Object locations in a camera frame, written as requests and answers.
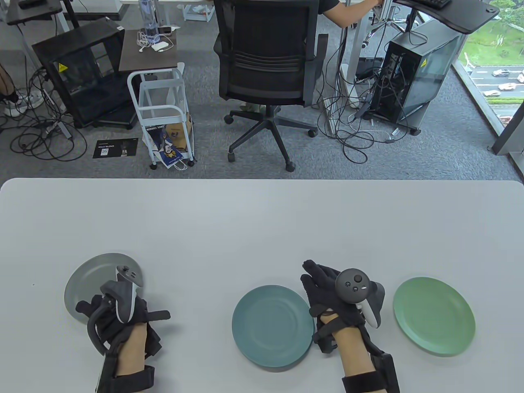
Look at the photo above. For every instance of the person's right hand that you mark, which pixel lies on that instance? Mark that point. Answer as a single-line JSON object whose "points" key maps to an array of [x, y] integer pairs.
{"points": [[323, 290]]}

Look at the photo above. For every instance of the person's left hand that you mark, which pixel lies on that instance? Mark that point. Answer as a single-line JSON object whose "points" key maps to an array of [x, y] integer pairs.
{"points": [[141, 308]]}

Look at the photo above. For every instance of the grey plate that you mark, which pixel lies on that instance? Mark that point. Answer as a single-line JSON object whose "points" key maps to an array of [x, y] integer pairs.
{"points": [[90, 274]]}

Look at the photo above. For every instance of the teal plate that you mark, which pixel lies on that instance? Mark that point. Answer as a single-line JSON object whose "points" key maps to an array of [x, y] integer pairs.
{"points": [[272, 325]]}

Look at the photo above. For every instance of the green plate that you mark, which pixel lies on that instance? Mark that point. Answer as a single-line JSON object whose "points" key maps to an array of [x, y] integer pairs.
{"points": [[434, 315]]}

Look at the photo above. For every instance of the person's right forearm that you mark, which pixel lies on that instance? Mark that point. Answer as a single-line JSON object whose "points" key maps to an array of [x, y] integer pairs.
{"points": [[354, 352]]}

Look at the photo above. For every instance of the person's left forearm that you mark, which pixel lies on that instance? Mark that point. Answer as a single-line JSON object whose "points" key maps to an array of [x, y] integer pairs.
{"points": [[133, 348]]}

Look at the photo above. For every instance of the black forearm electronics box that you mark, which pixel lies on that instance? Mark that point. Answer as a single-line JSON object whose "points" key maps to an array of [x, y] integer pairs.
{"points": [[387, 366], [107, 372]]}

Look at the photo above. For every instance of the grey tracking controller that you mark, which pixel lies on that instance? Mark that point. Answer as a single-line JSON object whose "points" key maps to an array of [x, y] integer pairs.
{"points": [[353, 285], [120, 292]]}

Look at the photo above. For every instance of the black leaflet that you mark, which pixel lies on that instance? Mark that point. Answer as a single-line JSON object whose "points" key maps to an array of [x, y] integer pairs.
{"points": [[114, 148]]}

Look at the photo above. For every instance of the blue printed bag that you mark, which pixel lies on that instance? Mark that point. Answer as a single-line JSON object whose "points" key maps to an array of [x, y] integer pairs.
{"points": [[166, 143]]}

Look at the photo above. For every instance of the brown paper bag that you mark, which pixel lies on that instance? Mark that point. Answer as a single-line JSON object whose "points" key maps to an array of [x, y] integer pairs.
{"points": [[179, 133]]}

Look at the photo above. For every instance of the grey power strip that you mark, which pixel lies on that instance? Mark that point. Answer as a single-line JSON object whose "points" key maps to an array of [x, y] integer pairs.
{"points": [[61, 130]]}

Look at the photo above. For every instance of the white rolling cart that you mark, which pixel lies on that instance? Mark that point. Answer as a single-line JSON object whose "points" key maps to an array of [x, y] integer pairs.
{"points": [[163, 107]]}

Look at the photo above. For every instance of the black glass computer case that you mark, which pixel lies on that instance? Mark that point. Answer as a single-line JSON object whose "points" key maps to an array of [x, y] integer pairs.
{"points": [[82, 82]]}

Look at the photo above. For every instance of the black computer tower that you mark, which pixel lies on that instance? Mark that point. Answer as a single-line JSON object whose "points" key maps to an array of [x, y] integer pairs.
{"points": [[425, 77]]}

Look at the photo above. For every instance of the black office chair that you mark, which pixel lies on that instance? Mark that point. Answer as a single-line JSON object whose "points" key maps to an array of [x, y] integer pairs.
{"points": [[266, 49]]}

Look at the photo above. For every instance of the brown side table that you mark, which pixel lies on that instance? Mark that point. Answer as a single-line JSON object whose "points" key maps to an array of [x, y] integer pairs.
{"points": [[135, 57]]}

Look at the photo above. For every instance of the white power bank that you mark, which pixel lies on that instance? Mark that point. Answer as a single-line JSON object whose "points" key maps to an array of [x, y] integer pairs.
{"points": [[159, 46]]}

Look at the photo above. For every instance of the smartphone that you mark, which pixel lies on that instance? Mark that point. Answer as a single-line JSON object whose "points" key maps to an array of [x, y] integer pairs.
{"points": [[165, 30]]}

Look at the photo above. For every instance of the clear water bottle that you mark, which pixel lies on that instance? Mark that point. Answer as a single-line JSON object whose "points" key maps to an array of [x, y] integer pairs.
{"points": [[148, 20]]}

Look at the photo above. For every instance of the black curved desk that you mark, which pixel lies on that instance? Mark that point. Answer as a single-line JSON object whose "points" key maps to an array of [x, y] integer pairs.
{"points": [[462, 16]]}

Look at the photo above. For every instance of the black keyboard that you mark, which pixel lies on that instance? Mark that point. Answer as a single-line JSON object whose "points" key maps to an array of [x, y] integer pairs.
{"points": [[436, 3]]}

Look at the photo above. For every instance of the black rectangular desk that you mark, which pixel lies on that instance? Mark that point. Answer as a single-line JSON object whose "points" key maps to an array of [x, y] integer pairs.
{"points": [[45, 14]]}

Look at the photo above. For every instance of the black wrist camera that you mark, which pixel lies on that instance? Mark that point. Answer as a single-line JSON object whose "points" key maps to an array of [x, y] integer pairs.
{"points": [[325, 339]]}

